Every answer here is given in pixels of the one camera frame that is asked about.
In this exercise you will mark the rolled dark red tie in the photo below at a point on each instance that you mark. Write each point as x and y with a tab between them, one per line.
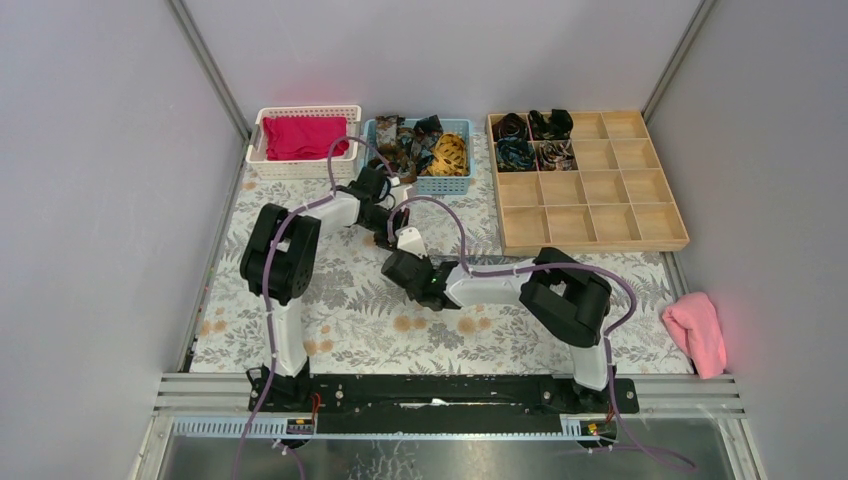
511	125

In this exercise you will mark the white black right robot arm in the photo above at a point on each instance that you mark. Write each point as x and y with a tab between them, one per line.
570	302

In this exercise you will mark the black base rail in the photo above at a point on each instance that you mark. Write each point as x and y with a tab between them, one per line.
435	404

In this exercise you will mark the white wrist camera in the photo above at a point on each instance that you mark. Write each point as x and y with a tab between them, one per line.
399	190
409	240

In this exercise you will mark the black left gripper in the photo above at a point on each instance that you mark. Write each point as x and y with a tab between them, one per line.
392	227

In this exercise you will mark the yellow patterned tie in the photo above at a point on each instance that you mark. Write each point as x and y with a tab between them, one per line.
449	157

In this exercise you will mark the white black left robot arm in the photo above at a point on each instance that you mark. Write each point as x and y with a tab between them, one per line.
279	261

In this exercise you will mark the rolled black tie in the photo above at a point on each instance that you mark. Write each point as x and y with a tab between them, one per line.
557	125

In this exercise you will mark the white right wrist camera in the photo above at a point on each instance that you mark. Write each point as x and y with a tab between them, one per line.
409	240

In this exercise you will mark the orange floral tie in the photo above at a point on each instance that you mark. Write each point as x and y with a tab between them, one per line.
387	128

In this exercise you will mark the pink cloth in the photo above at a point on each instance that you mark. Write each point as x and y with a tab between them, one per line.
692	323

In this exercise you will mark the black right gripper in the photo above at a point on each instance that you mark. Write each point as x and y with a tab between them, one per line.
423	259

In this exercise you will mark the grey leaf pattern tie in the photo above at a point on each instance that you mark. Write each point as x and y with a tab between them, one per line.
501	262

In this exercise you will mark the wooden compartment tray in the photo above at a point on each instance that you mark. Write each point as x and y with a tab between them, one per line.
617	200

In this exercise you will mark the light blue plastic basket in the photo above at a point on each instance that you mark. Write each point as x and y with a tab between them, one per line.
428	185

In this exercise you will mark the rolled navy blue tie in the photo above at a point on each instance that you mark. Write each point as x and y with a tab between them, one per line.
515	155

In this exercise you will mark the white plastic basket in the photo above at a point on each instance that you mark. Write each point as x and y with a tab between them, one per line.
343	166

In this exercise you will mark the dark navy red tie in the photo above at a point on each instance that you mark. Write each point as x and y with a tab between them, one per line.
427	132

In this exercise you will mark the magenta cloth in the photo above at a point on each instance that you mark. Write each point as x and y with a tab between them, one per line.
304	138

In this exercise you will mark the floral tablecloth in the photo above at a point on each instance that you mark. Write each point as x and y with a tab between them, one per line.
357	321

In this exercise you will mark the rolled multicolour tie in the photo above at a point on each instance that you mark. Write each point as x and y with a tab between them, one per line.
556	155

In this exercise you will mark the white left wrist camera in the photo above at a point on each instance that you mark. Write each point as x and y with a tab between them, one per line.
399	190

